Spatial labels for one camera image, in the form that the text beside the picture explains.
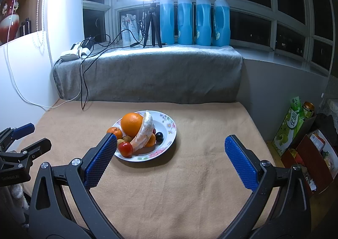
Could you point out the red ceramic vase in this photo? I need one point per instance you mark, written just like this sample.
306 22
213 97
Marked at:
9 21

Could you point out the large orange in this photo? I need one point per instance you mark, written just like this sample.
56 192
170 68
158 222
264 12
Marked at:
131 124

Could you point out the small orange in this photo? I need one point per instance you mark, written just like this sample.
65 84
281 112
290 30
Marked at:
151 140

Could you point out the white power strip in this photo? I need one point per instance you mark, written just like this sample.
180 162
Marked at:
69 53

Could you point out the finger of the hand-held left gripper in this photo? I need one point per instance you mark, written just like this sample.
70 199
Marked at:
22 129
39 146

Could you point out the drink can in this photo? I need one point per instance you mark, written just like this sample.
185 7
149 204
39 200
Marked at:
308 108

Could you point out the red tomato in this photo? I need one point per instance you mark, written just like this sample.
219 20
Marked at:
125 148

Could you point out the green drink carton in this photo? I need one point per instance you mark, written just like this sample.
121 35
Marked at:
289 125

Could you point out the person's left forearm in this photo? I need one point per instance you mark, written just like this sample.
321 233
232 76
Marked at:
15 192

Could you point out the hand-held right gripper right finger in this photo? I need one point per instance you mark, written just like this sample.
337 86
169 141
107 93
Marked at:
241 165

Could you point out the grey blanket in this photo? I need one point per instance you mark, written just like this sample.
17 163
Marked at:
158 75

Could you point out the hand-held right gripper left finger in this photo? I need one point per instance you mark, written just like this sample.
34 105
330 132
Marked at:
101 162

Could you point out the dark glass bottle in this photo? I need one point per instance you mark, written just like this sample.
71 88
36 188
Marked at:
27 25
22 27

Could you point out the brown cardboard box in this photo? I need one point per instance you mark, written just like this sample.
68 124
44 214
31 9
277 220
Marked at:
314 167

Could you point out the black power adapter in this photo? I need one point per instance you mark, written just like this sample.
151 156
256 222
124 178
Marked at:
89 41

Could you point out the white plug adapter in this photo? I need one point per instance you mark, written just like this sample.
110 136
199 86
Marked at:
85 50

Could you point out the peeled pomelo segment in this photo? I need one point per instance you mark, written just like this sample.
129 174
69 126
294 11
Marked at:
144 133

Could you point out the white cabinet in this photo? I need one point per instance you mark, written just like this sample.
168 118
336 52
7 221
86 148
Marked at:
26 70

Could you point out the beige blanket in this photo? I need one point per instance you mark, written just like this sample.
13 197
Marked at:
184 175

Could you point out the small brown round fruit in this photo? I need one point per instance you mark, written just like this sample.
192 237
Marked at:
126 138
120 142

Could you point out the black bag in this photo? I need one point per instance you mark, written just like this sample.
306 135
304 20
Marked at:
326 123

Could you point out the mandarin with stem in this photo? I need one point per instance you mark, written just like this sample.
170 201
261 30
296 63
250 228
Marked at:
114 133

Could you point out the floral white plate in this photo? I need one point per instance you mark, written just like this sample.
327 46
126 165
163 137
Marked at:
166 145

